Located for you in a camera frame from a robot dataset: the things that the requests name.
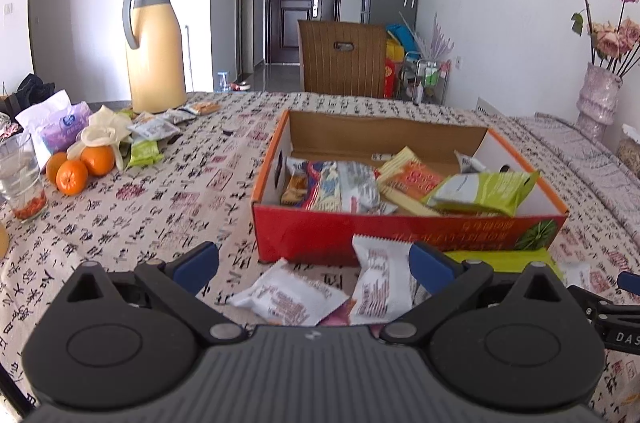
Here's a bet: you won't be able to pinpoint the black bag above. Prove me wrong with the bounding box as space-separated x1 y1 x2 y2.
0 73 55 120

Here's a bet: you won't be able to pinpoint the green snack bag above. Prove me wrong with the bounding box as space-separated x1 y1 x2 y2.
425 172 539 217

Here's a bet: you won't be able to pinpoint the drinking glass with goji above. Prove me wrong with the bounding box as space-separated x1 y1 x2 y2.
0 131 48 221

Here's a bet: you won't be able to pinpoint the left orange mandarin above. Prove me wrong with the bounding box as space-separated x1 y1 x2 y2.
44 152 67 186

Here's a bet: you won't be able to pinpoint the yellow striped biscuit pack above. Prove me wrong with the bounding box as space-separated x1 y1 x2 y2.
376 146 444 217

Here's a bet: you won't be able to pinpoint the white front snack packet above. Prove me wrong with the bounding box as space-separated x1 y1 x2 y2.
228 258 349 327

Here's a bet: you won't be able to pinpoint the middle orange mandarin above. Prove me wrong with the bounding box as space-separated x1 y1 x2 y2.
55 160 89 196

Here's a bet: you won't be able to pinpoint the blue plastic dustpan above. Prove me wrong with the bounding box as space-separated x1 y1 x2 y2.
386 24 420 52

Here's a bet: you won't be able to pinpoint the glass jar with snacks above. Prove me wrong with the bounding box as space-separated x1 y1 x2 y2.
616 124 640 177

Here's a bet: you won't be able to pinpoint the wire storage rack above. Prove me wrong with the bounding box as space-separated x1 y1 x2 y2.
396 51 450 105

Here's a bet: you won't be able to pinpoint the purple tissue pack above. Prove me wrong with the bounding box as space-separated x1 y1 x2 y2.
16 90 92 154

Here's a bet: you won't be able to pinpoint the red cardboard pumpkin box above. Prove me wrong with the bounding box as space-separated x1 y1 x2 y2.
252 111 568 266

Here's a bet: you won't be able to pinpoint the dried pink rose bouquet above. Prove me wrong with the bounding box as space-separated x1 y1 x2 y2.
560 0 640 80

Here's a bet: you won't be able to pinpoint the pink textured vase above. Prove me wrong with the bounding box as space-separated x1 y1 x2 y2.
576 62 623 142

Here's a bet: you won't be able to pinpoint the small green snack packet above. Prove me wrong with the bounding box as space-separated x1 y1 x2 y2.
127 140 163 168

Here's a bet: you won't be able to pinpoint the orange mandarin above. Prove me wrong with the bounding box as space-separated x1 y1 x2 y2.
44 152 67 186
80 146 115 177
55 160 89 196

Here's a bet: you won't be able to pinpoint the cream fabric flower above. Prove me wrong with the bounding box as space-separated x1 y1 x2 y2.
66 105 132 170

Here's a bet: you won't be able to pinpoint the pink snack bag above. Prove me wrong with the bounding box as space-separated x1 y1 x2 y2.
319 301 352 327

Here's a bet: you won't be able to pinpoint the white packets by jug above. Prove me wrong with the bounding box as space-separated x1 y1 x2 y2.
128 101 220 141

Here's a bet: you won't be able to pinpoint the brown woven chair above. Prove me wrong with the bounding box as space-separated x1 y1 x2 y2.
298 21 386 98

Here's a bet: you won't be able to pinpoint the yellow thermos jug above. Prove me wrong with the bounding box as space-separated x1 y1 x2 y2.
122 0 186 113

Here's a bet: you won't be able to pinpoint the yellow cup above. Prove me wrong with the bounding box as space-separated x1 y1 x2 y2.
0 224 10 259

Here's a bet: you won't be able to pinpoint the red white snack bag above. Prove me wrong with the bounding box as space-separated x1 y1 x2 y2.
280 157 398 215

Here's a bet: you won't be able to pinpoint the red gift box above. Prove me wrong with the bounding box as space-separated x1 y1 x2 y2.
383 58 397 99

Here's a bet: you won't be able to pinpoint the right orange mandarin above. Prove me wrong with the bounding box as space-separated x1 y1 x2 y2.
80 146 115 177

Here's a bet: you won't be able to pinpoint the patterned fabric runner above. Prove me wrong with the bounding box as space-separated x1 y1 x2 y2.
512 113 639 244

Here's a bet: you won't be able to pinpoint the long green snack pack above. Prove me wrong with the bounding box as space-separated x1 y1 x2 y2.
445 249 563 279

